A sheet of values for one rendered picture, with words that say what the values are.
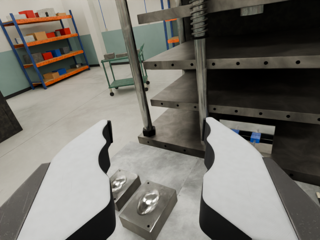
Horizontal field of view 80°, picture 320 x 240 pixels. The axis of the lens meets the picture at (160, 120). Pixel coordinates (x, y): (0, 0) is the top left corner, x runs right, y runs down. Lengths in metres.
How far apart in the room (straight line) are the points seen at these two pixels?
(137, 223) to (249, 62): 0.82
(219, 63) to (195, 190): 0.62
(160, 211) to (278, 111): 0.70
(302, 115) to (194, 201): 0.62
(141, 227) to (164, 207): 0.11
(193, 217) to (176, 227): 0.08
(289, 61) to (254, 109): 0.26
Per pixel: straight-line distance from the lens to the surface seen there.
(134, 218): 0.82
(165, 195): 0.85
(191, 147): 1.20
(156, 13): 1.15
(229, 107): 1.09
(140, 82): 1.21
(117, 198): 0.92
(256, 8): 1.23
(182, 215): 0.87
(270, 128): 1.10
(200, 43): 0.98
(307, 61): 0.99
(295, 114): 1.07
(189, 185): 0.97
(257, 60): 0.99
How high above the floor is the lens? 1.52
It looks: 28 degrees down
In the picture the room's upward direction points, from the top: 10 degrees counter-clockwise
